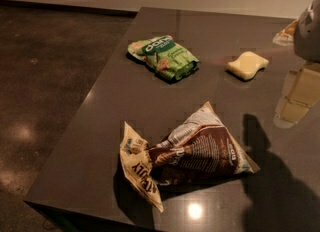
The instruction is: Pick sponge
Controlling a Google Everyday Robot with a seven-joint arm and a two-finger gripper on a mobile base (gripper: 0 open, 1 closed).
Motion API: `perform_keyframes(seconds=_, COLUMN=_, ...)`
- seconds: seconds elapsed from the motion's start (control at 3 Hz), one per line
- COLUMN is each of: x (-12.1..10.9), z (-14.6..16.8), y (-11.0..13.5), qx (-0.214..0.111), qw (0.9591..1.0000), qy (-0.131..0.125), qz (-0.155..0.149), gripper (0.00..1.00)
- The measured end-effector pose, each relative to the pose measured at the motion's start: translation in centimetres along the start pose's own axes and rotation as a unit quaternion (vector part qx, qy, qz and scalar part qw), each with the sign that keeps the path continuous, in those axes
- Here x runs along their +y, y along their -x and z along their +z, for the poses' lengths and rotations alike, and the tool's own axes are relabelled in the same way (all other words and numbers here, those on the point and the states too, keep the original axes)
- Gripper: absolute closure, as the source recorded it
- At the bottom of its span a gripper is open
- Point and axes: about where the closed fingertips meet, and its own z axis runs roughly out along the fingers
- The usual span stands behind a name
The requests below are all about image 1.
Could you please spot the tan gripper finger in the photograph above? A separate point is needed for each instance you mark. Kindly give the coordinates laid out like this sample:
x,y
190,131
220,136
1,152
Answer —
x,y
286,36

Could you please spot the yellow sponge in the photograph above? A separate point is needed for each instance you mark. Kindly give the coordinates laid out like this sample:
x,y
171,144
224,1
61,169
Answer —
x,y
247,65

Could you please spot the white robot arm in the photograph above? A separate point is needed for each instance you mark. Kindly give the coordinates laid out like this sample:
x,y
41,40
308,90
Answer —
x,y
303,34

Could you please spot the green snack bag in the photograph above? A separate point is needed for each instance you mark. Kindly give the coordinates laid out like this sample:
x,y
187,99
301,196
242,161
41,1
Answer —
x,y
165,57

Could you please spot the brown and cream snack bag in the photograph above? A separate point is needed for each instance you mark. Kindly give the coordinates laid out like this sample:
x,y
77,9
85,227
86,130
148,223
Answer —
x,y
201,148

